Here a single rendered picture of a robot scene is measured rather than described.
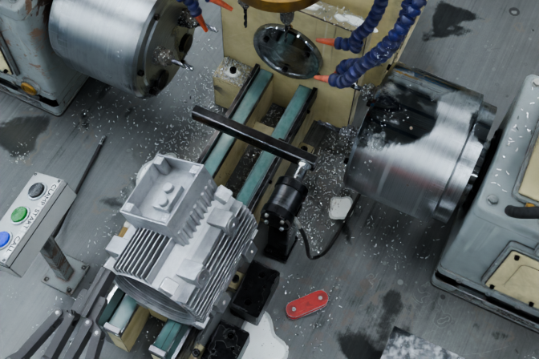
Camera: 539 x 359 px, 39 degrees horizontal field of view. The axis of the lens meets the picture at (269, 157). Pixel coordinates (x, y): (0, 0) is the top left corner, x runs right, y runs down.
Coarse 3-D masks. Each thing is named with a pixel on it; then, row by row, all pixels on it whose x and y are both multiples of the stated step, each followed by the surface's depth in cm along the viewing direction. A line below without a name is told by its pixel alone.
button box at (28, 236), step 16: (32, 176) 130; (48, 176) 129; (48, 192) 126; (64, 192) 128; (32, 208) 126; (48, 208) 126; (64, 208) 129; (0, 224) 126; (16, 224) 124; (32, 224) 123; (48, 224) 126; (16, 240) 122; (32, 240) 124; (0, 256) 121; (16, 256) 122; (32, 256) 125; (16, 272) 123
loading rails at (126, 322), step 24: (264, 72) 158; (240, 96) 154; (264, 96) 158; (312, 96) 154; (240, 120) 152; (288, 120) 152; (312, 120) 164; (216, 144) 149; (240, 144) 156; (216, 168) 147; (264, 168) 147; (240, 192) 144; (264, 192) 146; (120, 312) 133; (144, 312) 140; (120, 336) 132; (168, 336) 131; (192, 336) 134
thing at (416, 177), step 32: (384, 96) 126; (416, 96) 126; (448, 96) 127; (480, 96) 129; (352, 128) 133; (384, 128) 125; (416, 128) 124; (448, 128) 124; (480, 128) 125; (352, 160) 128; (384, 160) 126; (416, 160) 124; (448, 160) 123; (480, 160) 129; (384, 192) 130; (416, 192) 127; (448, 192) 126
